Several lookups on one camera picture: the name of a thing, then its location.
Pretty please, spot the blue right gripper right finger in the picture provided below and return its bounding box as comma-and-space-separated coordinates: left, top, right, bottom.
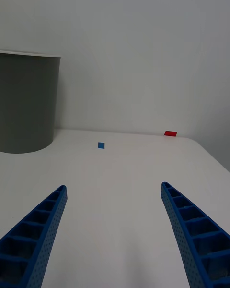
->
161, 181, 230, 288

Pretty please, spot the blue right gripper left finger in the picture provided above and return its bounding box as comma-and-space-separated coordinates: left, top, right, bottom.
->
0, 185, 68, 288

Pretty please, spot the grey plastic bin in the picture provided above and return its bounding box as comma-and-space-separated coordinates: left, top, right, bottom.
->
0, 50, 61, 154

